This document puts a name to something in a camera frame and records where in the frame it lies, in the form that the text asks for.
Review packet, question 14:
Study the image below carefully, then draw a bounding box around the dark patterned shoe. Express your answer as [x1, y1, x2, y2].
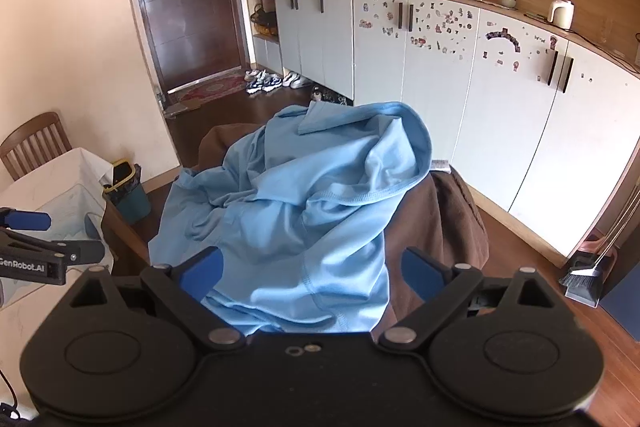
[310, 87, 348, 106]

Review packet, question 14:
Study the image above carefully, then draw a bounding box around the grey broom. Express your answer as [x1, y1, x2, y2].
[559, 187, 640, 292]

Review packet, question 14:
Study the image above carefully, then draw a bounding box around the dark handbag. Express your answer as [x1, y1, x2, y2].
[251, 4, 277, 38]

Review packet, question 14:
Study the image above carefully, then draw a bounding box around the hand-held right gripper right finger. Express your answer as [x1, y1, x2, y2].
[377, 247, 556, 352]

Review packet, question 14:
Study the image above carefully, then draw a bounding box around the white electric kettle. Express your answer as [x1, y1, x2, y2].
[546, 0, 576, 30]

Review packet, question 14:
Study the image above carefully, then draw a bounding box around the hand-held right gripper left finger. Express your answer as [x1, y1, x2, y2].
[70, 246, 247, 350]

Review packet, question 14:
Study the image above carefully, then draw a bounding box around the red patterned doormat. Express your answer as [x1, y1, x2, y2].
[177, 74, 248, 104]

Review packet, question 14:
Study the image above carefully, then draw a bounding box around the brown blanket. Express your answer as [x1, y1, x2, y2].
[197, 123, 491, 333]

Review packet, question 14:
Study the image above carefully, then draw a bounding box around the wooden slat-back chair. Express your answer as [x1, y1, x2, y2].
[0, 112, 73, 182]

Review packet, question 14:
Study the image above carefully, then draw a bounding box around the white tall cabinet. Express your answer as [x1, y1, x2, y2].
[235, 0, 362, 102]

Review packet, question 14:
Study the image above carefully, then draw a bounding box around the white sticker covered sideboard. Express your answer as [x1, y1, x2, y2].
[352, 0, 640, 258]

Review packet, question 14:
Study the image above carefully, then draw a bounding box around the light blue t-shirt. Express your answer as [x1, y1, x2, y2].
[148, 101, 433, 335]

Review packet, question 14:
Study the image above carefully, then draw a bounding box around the dark brown door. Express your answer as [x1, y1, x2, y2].
[125, 0, 248, 95]

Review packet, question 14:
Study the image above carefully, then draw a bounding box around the grey dustpan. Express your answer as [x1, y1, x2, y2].
[565, 232, 613, 309]

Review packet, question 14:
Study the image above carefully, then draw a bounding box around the teal trash bin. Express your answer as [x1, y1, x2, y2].
[101, 158, 152, 224]

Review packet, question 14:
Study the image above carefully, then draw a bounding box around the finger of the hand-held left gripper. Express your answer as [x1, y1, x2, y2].
[0, 207, 52, 233]
[0, 213, 107, 264]

